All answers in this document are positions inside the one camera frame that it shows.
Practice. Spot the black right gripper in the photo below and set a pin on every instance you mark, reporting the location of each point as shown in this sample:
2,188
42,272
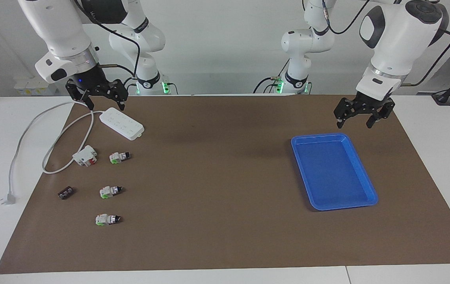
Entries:
91,81

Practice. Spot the brown table mat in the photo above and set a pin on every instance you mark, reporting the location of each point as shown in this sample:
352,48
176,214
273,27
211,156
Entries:
209,197

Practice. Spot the white green selector switch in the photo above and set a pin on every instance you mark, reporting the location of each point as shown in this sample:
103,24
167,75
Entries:
118,157
105,219
108,192

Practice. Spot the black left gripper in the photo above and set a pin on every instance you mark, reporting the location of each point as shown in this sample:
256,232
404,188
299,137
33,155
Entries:
372,104

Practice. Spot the black terminal block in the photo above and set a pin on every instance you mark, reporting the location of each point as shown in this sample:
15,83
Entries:
66,193

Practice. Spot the blue plastic tray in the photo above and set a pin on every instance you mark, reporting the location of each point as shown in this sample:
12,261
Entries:
335,173

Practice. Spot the white power strip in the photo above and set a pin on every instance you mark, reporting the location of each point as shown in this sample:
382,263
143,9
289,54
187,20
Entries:
122,123

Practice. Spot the white cardboard boxes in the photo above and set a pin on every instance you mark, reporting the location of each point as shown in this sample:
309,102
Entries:
32,86

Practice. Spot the white red switch block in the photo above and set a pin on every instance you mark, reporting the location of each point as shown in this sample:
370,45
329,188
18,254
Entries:
85,156

